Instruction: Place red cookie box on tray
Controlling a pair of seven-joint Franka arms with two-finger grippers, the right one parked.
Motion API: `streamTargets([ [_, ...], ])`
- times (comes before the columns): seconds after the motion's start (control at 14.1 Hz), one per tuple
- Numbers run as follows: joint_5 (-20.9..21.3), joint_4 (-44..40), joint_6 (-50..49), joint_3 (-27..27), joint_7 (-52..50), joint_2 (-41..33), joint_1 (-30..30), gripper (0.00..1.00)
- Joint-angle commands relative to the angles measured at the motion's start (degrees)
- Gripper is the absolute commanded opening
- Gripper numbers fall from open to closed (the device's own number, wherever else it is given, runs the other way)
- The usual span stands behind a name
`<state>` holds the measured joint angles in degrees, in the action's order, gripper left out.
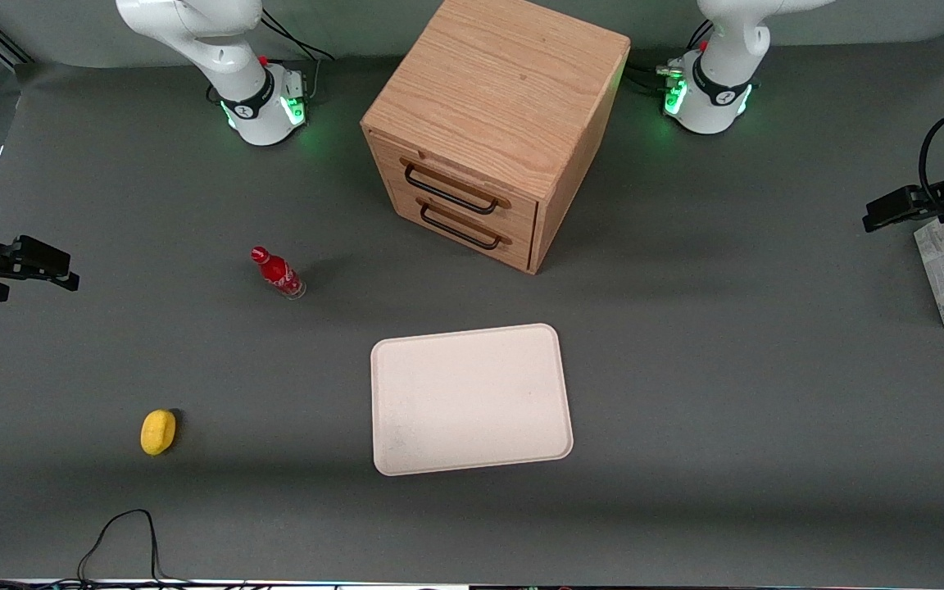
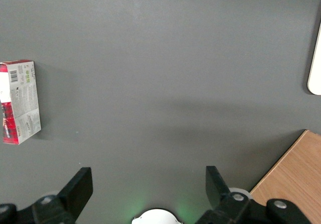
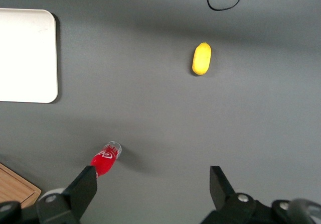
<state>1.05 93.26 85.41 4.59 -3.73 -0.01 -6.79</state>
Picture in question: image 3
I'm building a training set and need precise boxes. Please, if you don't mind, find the wooden board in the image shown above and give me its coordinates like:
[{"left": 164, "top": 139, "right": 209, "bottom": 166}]
[{"left": 0, "top": 162, "right": 42, "bottom": 209}]

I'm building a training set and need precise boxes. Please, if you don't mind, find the white rectangular tray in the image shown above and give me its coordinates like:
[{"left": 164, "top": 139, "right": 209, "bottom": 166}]
[{"left": 0, "top": 8, "right": 59, "bottom": 103}]

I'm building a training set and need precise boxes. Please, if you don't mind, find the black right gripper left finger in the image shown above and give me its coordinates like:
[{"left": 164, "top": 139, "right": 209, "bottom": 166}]
[{"left": 36, "top": 165, "right": 98, "bottom": 224}]

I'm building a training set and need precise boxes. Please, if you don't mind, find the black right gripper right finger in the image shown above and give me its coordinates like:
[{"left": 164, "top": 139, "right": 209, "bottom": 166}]
[{"left": 200, "top": 166, "right": 274, "bottom": 224}]

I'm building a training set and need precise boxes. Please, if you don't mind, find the yellow lemon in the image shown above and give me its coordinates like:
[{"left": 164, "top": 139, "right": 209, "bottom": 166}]
[{"left": 192, "top": 42, "right": 212, "bottom": 76}]

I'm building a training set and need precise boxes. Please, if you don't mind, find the red cola bottle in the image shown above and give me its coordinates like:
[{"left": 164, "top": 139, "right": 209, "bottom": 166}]
[{"left": 89, "top": 141, "right": 123, "bottom": 178}]

